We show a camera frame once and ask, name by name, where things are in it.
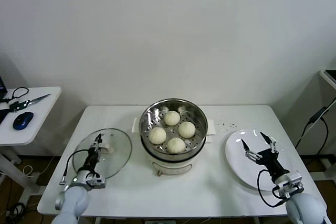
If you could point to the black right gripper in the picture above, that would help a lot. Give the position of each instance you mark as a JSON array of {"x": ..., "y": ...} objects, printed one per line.
[{"x": 270, "y": 162}]

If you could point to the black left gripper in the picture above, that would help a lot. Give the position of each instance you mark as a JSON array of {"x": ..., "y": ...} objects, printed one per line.
[{"x": 90, "y": 161}]

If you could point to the round glass pot lid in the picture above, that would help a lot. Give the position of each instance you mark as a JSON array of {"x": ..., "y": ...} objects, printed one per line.
[{"x": 118, "y": 150}]

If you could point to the white steamed baozi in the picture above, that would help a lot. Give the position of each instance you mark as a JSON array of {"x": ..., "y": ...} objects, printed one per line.
[
  {"x": 187, "y": 129},
  {"x": 157, "y": 135},
  {"x": 172, "y": 117},
  {"x": 176, "y": 145}
]

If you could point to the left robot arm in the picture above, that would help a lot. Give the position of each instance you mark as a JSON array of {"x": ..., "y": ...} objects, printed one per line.
[{"x": 74, "y": 203}]

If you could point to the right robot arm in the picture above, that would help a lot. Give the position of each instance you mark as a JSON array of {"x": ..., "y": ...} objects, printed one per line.
[{"x": 307, "y": 211}]

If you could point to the perforated steel steamer basket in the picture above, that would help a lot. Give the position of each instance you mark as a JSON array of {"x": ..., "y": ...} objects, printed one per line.
[{"x": 152, "y": 113}]

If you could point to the large white plate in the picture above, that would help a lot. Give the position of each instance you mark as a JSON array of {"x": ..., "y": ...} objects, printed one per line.
[{"x": 236, "y": 155}]

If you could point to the small white side table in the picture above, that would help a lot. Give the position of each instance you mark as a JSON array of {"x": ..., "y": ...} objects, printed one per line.
[{"x": 39, "y": 119}]

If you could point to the cream electric pot base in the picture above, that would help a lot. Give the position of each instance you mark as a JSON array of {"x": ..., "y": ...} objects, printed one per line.
[{"x": 170, "y": 167}]

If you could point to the blue computer mouse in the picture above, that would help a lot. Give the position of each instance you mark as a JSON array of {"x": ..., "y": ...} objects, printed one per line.
[{"x": 23, "y": 121}]

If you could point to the white desk with dark top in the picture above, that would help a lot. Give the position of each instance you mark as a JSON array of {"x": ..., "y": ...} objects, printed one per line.
[{"x": 322, "y": 75}]

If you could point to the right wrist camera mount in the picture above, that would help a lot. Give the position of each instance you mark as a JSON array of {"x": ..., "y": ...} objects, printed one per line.
[{"x": 288, "y": 184}]

